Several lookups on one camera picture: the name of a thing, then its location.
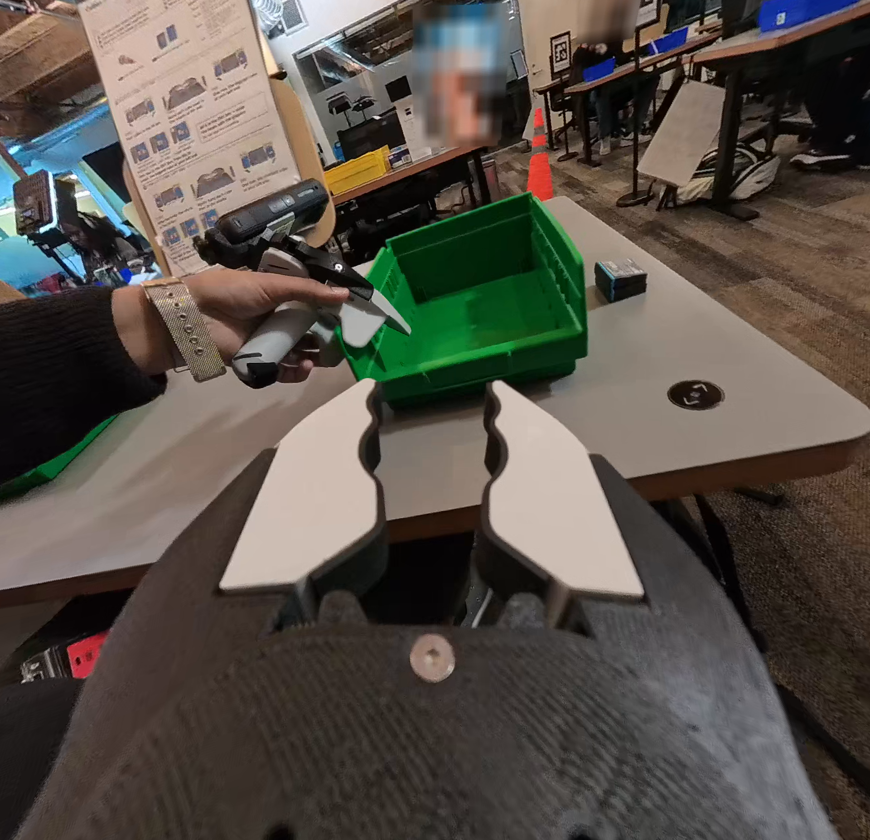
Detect white and black backpack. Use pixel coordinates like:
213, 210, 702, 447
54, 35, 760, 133
676, 141, 784, 204

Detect yellow plastic bin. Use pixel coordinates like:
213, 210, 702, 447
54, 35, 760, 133
324, 146, 393, 196

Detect wood-edged office desk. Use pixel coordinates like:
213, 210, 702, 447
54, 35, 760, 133
690, 0, 870, 222
332, 144, 495, 210

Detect orange traffic cone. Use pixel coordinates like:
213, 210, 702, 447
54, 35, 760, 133
526, 107, 556, 203

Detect light panel stand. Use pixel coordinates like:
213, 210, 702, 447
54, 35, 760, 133
12, 169, 86, 285

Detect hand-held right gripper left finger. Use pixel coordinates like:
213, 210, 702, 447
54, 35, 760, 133
217, 378, 388, 617

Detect grey seat chair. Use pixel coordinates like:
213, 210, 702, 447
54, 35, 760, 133
615, 80, 733, 210

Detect small black blue-striped box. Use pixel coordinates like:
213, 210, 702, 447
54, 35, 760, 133
594, 258, 648, 303

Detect person's left hand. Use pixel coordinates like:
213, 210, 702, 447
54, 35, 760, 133
180, 271, 352, 373

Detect round metal desk cap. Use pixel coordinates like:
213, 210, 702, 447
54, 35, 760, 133
667, 379, 725, 412

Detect grey desk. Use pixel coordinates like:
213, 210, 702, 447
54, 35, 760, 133
0, 196, 870, 607

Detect instruction sheet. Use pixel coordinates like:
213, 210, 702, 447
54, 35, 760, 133
77, 0, 301, 278

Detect silver mesh wristwatch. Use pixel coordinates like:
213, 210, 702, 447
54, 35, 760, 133
140, 276, 228, 384

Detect blue plastic bin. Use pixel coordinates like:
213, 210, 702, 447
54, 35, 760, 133
756, 0, 870, 34

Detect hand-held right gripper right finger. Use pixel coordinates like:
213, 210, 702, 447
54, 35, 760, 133
474, 379, 647, 626

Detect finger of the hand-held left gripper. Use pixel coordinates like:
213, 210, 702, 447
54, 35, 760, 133
338, 294, 413, 349

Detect red-labelled black case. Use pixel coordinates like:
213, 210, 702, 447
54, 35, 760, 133
19, 631, 111, 682

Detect green plastic bin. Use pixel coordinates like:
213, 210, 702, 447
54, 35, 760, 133
0, 413, 121, 503
337, 192, 590, 410

